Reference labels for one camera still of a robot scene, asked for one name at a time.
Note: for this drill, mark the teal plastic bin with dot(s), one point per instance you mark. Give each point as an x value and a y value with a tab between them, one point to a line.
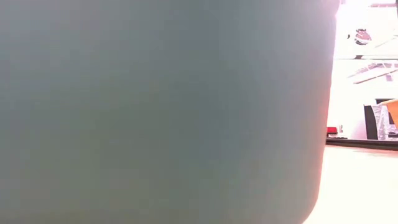
155	109

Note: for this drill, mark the orange plastic basket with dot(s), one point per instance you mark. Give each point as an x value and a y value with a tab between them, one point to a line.
394	112

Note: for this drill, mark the red background object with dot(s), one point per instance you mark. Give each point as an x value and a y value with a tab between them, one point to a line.
332	130

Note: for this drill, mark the black upright panel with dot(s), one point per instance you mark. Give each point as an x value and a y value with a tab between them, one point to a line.
370	124

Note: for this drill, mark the dark ceiling fixture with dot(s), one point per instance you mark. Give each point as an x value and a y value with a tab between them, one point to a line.
362	36

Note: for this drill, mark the dark background screen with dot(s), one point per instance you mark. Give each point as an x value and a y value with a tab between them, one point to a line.
382	101

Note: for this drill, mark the crinkled plastic sheet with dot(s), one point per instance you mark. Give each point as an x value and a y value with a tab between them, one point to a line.
383	123

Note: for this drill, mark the small wall poster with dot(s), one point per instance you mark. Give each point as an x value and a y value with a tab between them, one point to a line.
340	128

